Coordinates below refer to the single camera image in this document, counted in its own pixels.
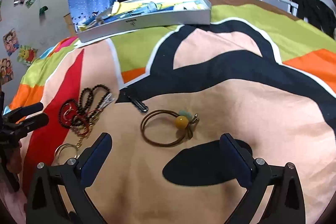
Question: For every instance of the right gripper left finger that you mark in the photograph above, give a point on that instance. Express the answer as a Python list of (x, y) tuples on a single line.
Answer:
[(58, 193)]

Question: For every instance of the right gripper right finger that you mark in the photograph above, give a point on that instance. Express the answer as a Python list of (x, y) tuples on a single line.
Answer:
[(285, 204)]

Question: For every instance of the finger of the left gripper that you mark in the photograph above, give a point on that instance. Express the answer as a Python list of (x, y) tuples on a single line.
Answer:
[(22, 112), (21, 129)]

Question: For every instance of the white silver hair clip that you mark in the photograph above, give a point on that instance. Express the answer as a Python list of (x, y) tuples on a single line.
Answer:
[(109, 98)]

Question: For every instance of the black hair clip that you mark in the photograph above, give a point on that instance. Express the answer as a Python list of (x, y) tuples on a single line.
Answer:
[(139, 105)]

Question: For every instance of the brown hair tie yellow bead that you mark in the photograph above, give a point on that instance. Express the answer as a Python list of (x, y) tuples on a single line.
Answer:
[(168, 128)]

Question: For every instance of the person left hand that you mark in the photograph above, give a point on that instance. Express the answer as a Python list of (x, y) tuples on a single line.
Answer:
[(14, 159)]

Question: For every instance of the cartoon family poster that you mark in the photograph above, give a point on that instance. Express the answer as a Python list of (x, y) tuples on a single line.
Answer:
[(7, 73)]

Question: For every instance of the small silver rings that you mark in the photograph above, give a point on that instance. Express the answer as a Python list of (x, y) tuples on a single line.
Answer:
[(67, 112)]

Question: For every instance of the winnie pooh poster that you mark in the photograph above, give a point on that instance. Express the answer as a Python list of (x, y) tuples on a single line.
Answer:
[(27, 55)]

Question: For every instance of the anime characters poster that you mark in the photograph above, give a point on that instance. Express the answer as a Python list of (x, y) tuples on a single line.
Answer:
[(10, 42)]

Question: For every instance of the colourful cartoon bedsheet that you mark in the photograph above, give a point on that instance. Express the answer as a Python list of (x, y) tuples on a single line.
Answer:
[(263, 76)]

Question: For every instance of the grey shallow box tray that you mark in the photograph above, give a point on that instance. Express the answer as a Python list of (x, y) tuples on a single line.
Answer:
[(154, 19)]

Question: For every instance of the black clothes pile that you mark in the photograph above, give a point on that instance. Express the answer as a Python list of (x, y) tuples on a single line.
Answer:
[(317, 14)]

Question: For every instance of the white storage box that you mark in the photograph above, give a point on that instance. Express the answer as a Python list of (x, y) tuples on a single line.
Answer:
[(285, 5)]

